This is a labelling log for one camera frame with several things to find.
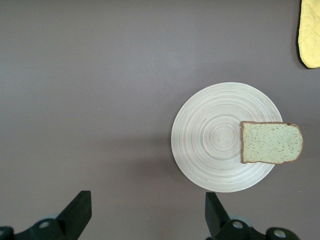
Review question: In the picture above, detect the round wooden plate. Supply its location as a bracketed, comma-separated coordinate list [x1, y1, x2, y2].
[171, 81, 284, 193]

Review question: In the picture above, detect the brown table cover mat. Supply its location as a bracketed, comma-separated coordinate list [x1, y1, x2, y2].
[0, 0, 320, 240]

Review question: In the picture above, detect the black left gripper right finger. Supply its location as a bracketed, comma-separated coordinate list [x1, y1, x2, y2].
[205, 191, 267, 240]

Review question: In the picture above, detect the yellow quilted oven mitt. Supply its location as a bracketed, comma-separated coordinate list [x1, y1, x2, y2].
[294, 0, 320, 69]

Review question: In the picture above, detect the brown bread slice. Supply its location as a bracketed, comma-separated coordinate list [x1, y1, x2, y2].
[240, 120, 304, 165]

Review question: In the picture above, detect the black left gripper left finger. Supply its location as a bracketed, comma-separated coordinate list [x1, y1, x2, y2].
[13, 190, 92, 240]

